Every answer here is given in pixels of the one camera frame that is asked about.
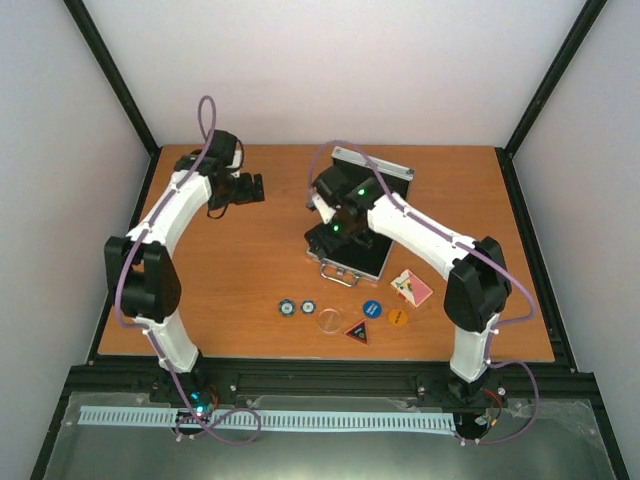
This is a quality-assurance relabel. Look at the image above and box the aluminium poker case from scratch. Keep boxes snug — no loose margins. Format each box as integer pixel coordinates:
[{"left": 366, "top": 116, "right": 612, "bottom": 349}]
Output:
[{"left": 304, "top": 147, "right": 393, "bottom": 288}]

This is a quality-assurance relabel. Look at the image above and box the blue white poker chip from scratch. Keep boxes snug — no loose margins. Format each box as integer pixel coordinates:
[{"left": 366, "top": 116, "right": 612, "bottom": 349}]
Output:
[
  {"left": 300, "top": 300, "right": 316, "bottom": 315},
  {"left": 279, "top": 299, "right": 296, "bottom": 317}
]

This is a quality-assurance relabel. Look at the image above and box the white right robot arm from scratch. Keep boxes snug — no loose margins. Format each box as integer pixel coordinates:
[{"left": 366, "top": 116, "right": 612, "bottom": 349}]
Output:
[{"left": 305, "top": 165, "right": 512, "bottom": 383}]

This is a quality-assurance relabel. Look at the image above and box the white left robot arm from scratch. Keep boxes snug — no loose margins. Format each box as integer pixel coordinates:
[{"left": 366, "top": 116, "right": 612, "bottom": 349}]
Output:
[{"left": 104, "top": 130, "right": 265, "bottom": 403}]

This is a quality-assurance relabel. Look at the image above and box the pink playing card deck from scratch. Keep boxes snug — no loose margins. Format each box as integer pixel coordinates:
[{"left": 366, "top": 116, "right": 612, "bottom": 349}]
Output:
[{"left": 390, "top": 269, "right": 433, "bottom": 308}]

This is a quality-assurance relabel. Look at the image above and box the blue round token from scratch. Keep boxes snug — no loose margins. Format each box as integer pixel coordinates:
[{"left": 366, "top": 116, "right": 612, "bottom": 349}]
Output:
[{"left": 362, "top": 300, "right": 383, "bottom": 319}]

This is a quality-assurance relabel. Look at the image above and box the clear round disc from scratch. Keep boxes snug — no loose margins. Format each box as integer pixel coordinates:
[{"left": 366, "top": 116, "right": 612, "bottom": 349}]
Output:
[{"left": 316, "top": 308, "right": 342, "bottom": 334}]

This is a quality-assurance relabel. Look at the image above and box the orange round token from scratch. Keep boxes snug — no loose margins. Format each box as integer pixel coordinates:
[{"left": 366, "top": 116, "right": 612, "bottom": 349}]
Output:
[{"left": 387, "top": 308, "right": 409, "bottom": 328}]

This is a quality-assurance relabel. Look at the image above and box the black red triangle token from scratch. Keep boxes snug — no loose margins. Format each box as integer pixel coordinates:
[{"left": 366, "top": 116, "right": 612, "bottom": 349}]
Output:
[{"left": 344, "top": 320, "right": 369, "bottom": 345}]

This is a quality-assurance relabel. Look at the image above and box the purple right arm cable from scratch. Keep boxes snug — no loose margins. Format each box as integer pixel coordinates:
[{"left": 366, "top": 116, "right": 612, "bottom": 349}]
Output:
[{"left": 305, "top": 140, "right": 541, "bottom": 444}]

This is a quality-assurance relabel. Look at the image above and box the black aluminium frame rail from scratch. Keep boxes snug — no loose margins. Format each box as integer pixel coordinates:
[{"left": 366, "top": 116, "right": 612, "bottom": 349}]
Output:
[{"left": 95, "top": 355, "right": 601, "bottom": 406}]

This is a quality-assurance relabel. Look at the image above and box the white cable duct strip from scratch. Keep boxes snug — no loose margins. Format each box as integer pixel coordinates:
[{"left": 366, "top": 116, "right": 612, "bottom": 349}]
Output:
[{"left": 77, "top": 406, "right": 456, "bottom": 435}]

